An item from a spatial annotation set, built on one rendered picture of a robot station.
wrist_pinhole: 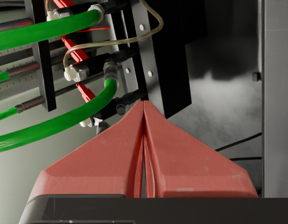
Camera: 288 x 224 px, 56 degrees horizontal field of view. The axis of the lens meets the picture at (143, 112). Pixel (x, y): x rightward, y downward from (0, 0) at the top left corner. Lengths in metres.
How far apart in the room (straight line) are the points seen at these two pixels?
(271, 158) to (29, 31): 0.36
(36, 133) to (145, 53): 0.28
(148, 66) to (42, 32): 0.27
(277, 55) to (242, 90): 0.20
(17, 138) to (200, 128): 0.50
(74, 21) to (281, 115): 0.29
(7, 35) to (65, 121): 0.08
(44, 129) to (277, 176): 0.35
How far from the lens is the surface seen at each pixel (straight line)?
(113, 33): 0.51
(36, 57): 0.57
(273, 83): 0.39
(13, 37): 0.24
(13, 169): 0.75
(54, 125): 0.25
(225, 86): 0.58
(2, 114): 0.61
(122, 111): 0.45
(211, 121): 0.64
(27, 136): 0.25
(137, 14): 0.47
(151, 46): 0.46
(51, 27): 0.25
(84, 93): 0.48
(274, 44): 0.38
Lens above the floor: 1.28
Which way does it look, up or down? 34 degrees down
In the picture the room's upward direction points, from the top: 119 degrees counter-clockwise
